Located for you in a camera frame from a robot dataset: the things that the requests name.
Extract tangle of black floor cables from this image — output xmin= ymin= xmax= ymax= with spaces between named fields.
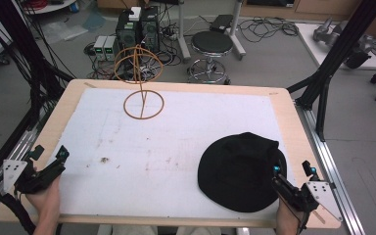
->
xmin=237 ymin=15 xmax=301 ymax=44

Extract white round table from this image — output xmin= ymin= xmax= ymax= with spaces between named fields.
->
xmin=22 ymin=0 xmax=78 ymax=16

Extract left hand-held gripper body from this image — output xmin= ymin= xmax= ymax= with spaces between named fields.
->
xmin=1 ymin=156 xmax=67 ymax=196

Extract black sleeved gripper cable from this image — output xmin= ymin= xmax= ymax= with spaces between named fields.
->
xmin=0 ymin=182 xmax=37 ymax=235

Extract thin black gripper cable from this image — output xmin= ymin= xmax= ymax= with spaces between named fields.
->
xmin=296 ymin=209 xmax=311 ymax=235

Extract grey bench power supply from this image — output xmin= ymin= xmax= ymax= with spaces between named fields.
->
xmin=93 ymin=35 xmax=108 ymax=62
xmin=104 ymin=35 xmax=120 ymax=62

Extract white table legs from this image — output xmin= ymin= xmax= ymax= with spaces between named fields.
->
xmin=175 ymin=0 xmax=248 ymax=64

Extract black flat box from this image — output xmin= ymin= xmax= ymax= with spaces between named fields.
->
xmin=209 ymin=14 xmax=235 ymax=34

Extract aluminium rail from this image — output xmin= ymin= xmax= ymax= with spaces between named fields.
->
xmin=294 ymin=100 xmax=367 ymax=235
xmin=0 ymin=126 xmax=44 ymax=216

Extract black round stool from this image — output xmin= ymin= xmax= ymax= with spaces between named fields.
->
xmin=186 ymin=30 xmax=235 ymax=85

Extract white table mat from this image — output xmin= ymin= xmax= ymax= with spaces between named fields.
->
xmin=46 ymin=87 xmax=297 ymax=218

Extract brown wire hat stand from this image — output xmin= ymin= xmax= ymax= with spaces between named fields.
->
xmin=114 ymin=44 xmax=165 ymax=120

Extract black hat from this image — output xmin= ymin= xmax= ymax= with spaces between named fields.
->
xmin=197 ymin=131 xmax=289 ymax=213

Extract white box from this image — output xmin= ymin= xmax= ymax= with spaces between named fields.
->
xmin=128 ymin=6 xmax=143 ymax=23

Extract person's right hand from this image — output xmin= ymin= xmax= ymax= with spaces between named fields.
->
xmin=275 ymin=197 xmax=305 ymax=230

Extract person's left hand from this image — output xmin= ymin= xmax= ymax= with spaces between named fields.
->
xmin=25 ymin=173 xmax=63 ymax=227

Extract black computer tower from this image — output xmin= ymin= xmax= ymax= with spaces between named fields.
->
xmin=115 ymin=11 xmax=142 ymax=51
xmin=139 ymin=5 xmax=162 ymax=54

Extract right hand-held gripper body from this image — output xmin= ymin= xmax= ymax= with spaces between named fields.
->
xmin=271 ymin=175 xmax=344 ymax=222

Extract white floor board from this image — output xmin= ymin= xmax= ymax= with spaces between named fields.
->
xmin=295 ymin=22 xmax=376 ymax=71

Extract black metal frame stand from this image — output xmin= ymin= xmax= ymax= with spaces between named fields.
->
xmin=286 ymin=0 xmax=376 ymax=143
xmin=0 ymin=0 xmax=76 ymax=131

